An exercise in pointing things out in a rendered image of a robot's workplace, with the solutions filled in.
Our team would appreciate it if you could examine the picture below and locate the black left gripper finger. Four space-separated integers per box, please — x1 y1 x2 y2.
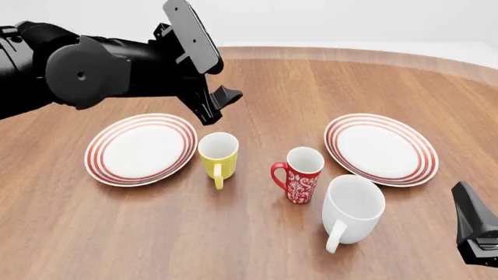
209 84 244 112

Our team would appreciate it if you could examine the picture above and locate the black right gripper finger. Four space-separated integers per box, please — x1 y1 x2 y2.
451 180 498 243

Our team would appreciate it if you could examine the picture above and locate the white plate with red rings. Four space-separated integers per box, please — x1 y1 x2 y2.
324 112 440 188
84 112 199 188

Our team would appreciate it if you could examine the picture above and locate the yellow mug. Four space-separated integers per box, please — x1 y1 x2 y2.
197 131 240 191

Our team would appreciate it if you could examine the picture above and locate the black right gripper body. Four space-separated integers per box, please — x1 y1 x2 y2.
455 235 498 268

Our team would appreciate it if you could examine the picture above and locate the red patterned mug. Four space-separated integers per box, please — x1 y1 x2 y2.
270 146 326 205

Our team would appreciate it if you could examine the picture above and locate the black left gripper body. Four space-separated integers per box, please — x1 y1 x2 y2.
175 62 223 127

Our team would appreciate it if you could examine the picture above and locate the white mug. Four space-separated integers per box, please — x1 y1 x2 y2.
321 173 387 254

